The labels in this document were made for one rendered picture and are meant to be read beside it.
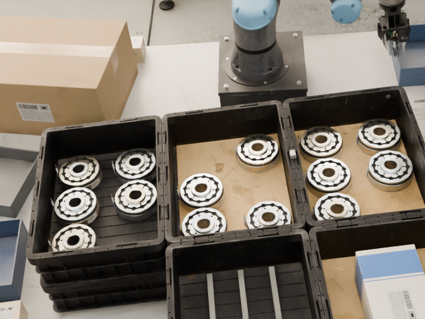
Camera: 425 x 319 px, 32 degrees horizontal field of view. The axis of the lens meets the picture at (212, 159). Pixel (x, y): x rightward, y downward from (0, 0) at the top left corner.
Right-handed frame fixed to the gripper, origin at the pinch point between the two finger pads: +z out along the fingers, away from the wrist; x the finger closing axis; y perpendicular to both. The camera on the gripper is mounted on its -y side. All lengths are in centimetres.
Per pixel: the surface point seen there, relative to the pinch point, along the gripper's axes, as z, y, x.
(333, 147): -13, 48, -19
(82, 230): -22, 73, -77
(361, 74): 3.9, 3.7, -10.5
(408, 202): -8, 64, -4
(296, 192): -20, 67, -28
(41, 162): -30, 58, -87
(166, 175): -24, 61, -57
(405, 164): -11, 55, -3
